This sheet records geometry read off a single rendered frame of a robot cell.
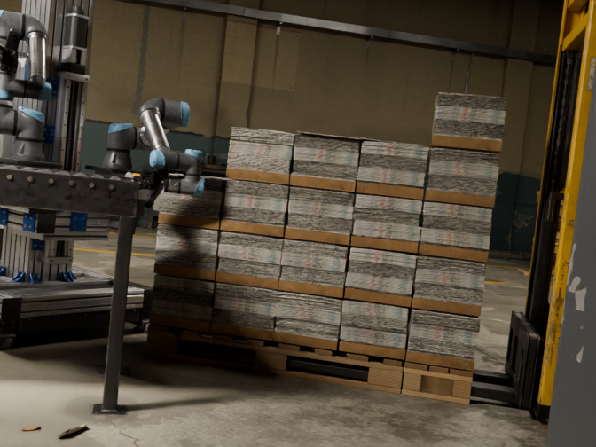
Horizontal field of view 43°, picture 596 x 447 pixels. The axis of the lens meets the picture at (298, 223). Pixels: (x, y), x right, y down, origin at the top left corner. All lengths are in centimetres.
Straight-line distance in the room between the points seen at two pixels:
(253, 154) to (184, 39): 686
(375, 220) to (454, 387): 78
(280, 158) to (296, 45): 707
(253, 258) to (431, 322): 81
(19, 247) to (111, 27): 646
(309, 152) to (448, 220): 66
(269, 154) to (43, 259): 126
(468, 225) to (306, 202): 69
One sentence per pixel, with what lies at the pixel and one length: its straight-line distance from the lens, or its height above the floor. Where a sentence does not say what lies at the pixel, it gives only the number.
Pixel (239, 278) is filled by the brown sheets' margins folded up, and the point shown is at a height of 40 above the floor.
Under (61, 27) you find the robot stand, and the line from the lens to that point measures 388.
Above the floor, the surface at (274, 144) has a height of 101.
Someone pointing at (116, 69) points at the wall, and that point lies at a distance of 1001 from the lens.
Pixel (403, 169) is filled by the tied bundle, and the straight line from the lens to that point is 320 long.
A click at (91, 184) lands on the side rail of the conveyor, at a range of 260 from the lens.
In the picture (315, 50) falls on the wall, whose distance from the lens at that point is 1034.
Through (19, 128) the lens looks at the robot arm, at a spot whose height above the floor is 96.
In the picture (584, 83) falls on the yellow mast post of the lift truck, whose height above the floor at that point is 134.
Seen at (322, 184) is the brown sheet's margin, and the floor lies 86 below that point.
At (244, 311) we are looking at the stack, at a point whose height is 26.
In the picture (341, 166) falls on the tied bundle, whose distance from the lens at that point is 322.
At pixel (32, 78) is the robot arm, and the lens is 337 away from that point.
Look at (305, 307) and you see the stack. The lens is 328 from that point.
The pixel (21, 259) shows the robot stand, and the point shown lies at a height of 33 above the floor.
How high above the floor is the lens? 88
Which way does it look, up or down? 4 degrees down
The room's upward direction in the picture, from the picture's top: 6 degrees clockwise
